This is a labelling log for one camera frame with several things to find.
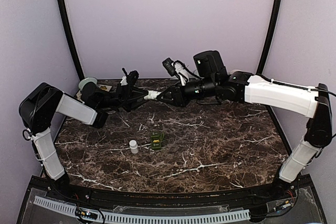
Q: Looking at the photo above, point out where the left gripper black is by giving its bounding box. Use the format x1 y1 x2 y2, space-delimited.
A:
97 83 152 112

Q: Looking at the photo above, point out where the green weekly pill organizer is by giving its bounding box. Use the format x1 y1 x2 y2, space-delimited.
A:
150 131 164 151

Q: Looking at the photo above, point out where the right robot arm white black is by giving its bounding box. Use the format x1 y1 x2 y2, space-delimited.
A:
156 50 335 200

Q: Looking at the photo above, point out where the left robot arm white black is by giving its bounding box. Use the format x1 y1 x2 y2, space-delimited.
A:
19 82 149 180

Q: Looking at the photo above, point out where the patterned coaster under bowl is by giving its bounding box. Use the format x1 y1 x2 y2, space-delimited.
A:
98 84 112 92

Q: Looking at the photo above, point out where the white pill bottle front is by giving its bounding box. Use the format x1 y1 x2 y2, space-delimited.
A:
129 140 139 154

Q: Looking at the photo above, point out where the pale green bowl left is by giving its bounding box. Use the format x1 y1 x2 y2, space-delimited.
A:
78 77 98 90

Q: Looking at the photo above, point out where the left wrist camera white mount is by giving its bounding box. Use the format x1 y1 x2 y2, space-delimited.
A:
120 68 139 87

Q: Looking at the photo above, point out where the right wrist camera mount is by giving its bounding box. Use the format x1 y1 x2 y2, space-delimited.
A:
162 58 192 86

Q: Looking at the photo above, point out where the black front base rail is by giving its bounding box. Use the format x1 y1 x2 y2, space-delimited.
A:
59 184 272 208

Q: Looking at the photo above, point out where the white slotted cable duct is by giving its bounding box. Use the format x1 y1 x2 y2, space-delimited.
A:
33 196 250 223

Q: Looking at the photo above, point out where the left black frame post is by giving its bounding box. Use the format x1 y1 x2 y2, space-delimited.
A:
57 0 85 80

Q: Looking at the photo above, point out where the black frame post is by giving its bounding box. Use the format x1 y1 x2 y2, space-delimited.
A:
256 0 281 74
57 0 85 80

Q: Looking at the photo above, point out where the right black frame post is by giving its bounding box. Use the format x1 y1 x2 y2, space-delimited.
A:
256 0 281 74

